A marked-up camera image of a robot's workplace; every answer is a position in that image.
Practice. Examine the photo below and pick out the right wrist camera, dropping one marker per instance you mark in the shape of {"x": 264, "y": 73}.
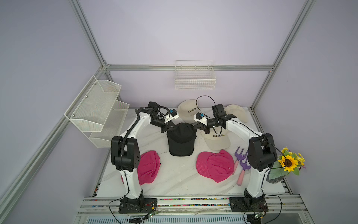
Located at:
{"x": 202, "y": 118}

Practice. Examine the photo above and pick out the right magenta cap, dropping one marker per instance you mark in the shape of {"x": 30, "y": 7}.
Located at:
{"x": 215, "y": 166}

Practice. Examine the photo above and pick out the white wire wall basket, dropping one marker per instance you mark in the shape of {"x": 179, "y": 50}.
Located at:
{"x": 194, "y": 75}

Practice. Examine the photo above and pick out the aluminium cage frame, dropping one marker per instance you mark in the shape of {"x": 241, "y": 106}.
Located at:
{"x": 21, "y": 183}

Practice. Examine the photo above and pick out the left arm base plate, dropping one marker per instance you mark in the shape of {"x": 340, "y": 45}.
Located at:
{"x": 141, "y": 205}

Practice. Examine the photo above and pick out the purple pink garden fork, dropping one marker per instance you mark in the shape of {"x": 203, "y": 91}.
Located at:
{"x": 240, "y": 155}

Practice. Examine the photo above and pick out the aluminium front rail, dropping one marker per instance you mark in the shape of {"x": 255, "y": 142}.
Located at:
{"x": 281, "y": 209}

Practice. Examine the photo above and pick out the left magenta cap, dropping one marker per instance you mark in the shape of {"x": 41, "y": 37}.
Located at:
{"x": 148, "y": 168}

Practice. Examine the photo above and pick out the cream Colorado cap back right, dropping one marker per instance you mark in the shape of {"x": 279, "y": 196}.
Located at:
{"x": 238, "y": 112}

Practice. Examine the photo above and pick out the cream Colorado cap front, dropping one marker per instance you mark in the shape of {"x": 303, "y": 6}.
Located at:
{"x": 217, "y": 139}

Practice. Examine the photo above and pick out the cream colorado cap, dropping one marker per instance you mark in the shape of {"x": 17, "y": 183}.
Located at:
{"x": 217, "y": 139}
{"x": 238, "y": 112}

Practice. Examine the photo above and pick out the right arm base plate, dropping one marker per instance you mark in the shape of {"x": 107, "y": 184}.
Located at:
{"x": 242, "y": 204}

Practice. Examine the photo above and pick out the white two-tier mesh shelf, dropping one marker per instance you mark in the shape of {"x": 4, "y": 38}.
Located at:
{"x": 97, "y": 112}

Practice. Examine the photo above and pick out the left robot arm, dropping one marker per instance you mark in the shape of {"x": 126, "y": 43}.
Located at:
{"x": 125, "y": 152}

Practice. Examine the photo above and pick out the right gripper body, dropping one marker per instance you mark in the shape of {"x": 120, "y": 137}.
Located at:
{"x": 211, "y": 123}

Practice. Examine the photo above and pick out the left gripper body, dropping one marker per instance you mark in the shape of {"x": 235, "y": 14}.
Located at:
{"x": 160, "y": 122}

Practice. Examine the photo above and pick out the sunflower bouquet in pot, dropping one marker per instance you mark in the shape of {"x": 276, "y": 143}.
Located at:
{"x": 288, "y": 162}

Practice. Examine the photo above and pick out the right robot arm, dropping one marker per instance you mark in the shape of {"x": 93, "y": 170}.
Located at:
{"x": 261, "y": 149}

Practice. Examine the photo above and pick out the plain black cap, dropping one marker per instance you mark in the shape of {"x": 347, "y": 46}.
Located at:
{"x": 181, "y": 140}

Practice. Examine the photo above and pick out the magenta cap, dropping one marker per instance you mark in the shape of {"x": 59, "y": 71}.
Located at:
{"x": 148, "y": 168}
{"x": 215, "y": 166}

